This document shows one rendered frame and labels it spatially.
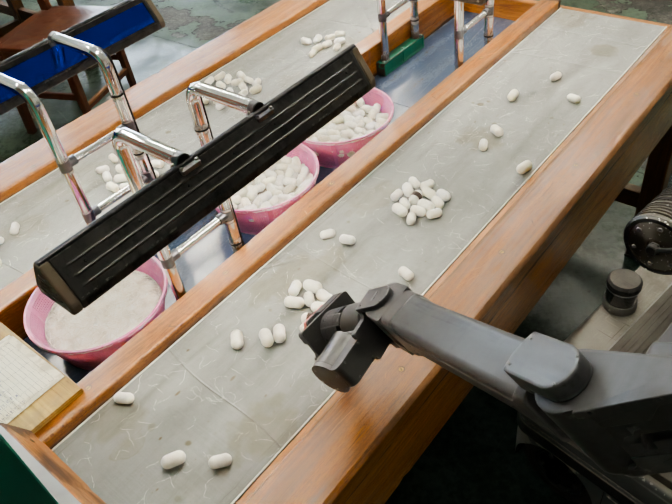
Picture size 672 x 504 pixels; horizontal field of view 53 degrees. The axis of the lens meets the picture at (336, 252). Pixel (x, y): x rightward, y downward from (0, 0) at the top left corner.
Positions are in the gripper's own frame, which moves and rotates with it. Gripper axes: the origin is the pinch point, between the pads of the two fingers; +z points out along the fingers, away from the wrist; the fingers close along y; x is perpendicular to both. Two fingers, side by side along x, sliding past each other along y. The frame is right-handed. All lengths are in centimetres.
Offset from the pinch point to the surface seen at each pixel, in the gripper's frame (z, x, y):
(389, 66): 48, -26, -94
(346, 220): 18.2, -6.4, -31.1
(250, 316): 16.9, -5.4, -1.3
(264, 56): 68, -50, -76
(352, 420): -7.1, 12.1, 6.3
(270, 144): -8.6, -27.0, -10.4
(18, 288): 47, -35, 20
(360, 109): 37, -22, -68
